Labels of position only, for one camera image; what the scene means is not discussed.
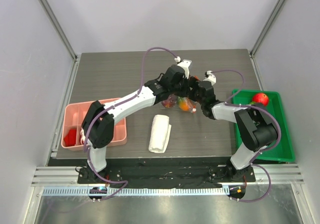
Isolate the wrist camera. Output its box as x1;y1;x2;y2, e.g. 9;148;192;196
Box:
174;56;192;79
203;71;217;86

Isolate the right aluminium frame post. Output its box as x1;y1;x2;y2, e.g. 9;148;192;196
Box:
249;0;287;58

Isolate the left aluminium frame post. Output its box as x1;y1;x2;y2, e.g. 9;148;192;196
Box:
38;0;78;62

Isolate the red white small item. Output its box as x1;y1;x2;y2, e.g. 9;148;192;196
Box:
79;130;85;145

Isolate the clear zip top bag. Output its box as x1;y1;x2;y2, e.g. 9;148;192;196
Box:
160;76;201;114

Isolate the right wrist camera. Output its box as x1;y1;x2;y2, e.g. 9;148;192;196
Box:
203;71;217;86

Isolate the perforated metal rail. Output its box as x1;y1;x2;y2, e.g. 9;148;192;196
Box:
42;186;230;196

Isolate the dark red fake fruit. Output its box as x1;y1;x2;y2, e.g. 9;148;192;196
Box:
161;96;177;108

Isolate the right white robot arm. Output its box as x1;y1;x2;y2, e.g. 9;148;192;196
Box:
188;77;281;181

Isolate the rolled white towel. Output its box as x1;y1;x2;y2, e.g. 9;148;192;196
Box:
148;115;172;153

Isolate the pink divided organizer tray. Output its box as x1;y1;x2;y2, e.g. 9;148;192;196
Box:
61;101;127;151

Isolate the orange fake fruit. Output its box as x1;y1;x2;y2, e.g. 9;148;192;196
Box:
177;97;193;112

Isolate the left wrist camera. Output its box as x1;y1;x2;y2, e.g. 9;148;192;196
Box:
174;56;192;79

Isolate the green plastic bin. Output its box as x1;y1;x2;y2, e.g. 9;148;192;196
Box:
231;90;296;162

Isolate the red cloth left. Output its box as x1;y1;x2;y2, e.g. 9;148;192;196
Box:
63;128;77;147

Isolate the red fake tomato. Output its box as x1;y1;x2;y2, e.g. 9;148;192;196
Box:
252;93;270;106

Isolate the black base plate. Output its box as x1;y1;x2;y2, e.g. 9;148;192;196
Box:
47;155;257;187

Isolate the aluminium frame post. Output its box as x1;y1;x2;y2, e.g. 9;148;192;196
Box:
249;0;287;58
38;0;78;62

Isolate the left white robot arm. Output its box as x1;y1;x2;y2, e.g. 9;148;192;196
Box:
81;60;191;183

